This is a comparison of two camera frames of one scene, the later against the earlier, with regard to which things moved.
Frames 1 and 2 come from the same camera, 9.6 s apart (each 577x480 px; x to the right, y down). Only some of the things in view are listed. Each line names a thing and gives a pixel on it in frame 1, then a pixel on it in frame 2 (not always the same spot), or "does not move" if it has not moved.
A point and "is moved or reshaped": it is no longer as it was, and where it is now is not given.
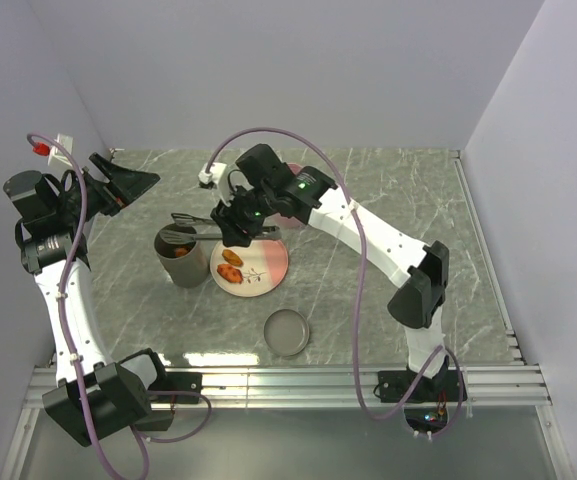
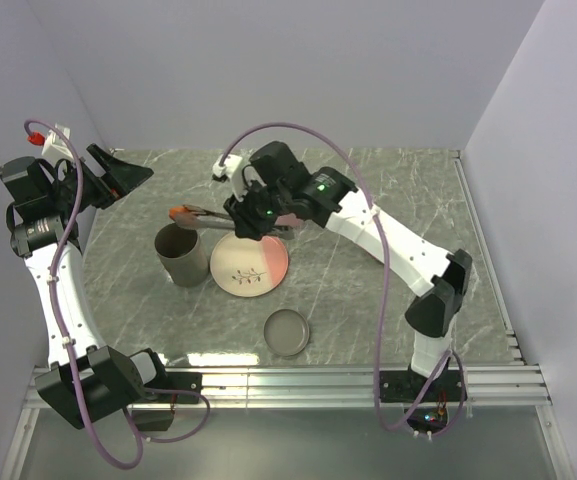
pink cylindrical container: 285,221 does not move
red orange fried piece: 230,273 to 178,214
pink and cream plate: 264,268 does not move
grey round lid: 286,332 does not move
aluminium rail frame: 478,386 does not move
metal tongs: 202,228 is moved or reshaped
